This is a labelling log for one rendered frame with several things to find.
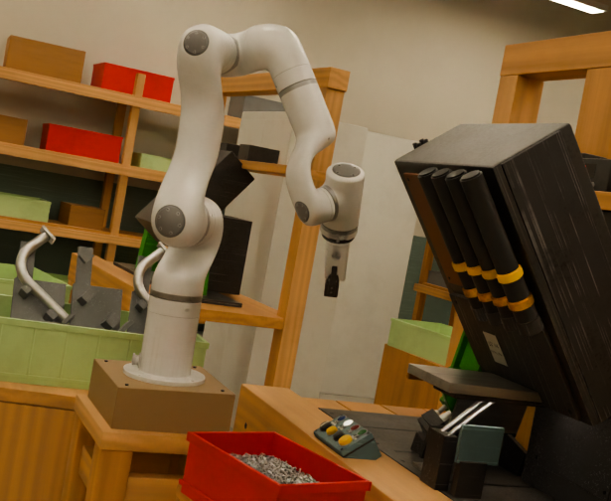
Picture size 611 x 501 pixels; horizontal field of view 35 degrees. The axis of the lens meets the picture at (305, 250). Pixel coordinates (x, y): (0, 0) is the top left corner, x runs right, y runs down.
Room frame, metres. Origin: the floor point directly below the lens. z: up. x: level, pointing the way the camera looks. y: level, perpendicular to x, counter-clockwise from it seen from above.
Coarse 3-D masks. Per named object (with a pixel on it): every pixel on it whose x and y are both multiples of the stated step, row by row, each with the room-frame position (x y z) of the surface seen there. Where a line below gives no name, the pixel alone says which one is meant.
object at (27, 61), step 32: (32, 64) 7.88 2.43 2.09; (64, 64) 7.97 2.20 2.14; (96, 64) 8.37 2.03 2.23; (96, 96) 8.00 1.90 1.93; (128, 96) 8.12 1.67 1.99; (160, 96) 8.35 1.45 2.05; (256, 96) 8.73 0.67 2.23; (0, 128) 7.79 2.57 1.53; (64, 128) 8.01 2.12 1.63; (128, 128) 8.19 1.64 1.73; (64, 160) 7.92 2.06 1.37; (96, 160) 8.09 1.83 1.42; (128, 160) 8.21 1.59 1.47; (160, 160) 8.37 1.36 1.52; (0, 192) 8.19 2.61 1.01; (0, 224) 7.74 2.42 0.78; (32, 224) 7.85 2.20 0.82; (64, 224) 8.16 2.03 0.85; (96, 224) 8.20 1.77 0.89
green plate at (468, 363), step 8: (464, 336) 2.04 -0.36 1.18; (464, 344) 2.05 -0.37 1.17; (456, 352) 2.06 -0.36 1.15; (464, 352) 2.05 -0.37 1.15; (472, 352) 2.03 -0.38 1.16; (456, 360) 2.06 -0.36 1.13; (464, 360) 2.05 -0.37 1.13; (472, 360) 2.02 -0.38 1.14; (456, 368) 2.07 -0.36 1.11; (464, 368) 2.04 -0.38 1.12; (472, 368) 2.02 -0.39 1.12; (480, 368) 2.00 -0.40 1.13
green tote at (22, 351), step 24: (0, 312) 2.93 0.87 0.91; (0, 336) 2.54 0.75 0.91; (24, 336) 2.57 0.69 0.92; (48, 336) 2.59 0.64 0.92; (72, 336) 2.61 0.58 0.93; (96, 336) 2.63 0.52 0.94; (120, 336) 2.65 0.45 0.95; (0, 360) 2.55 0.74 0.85; (24, 360) 2.57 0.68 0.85; (48, 360) 2.59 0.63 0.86; (72, 360) 2.61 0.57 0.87; (120, 360) 2.66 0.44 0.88; (48, 384) 2.60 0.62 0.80; (72, 384) 2.62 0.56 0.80
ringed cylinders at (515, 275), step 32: (448, 192) 1.67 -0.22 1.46; (480, 192) 1.58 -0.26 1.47; (448, 224) 1.73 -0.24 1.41; (480, 224) 1.61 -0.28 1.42; (480, 256) 1.66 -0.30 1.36; (512, 256) 1.62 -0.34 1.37; (480, 288) 1.72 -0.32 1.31; (512, 288) 1.63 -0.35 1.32; (480, 320) 1.78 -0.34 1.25; (512, 320) 1.69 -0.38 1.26
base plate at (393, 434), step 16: (336, 416) 2.37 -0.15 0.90; (352, 416) 2.40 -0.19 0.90; (368, 416) 2.43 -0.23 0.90; (384, 416) 2.47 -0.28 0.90; (400, 416) 2.51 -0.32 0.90; (384, 432) 2.28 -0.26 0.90; (400, 432) 2.31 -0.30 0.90; (384, 448) 2.12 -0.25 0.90; (400, 448) 2.15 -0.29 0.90; (400, 464) 2.01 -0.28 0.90; (496, 480) 2.02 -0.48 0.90; (512, 480) 2.05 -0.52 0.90; (448, 496) 1.84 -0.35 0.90; (496, 496) 1.90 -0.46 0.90; (512, 496) 1.92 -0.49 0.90; (528, 496) 1.94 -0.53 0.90; (544, 496) 1.96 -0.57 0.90
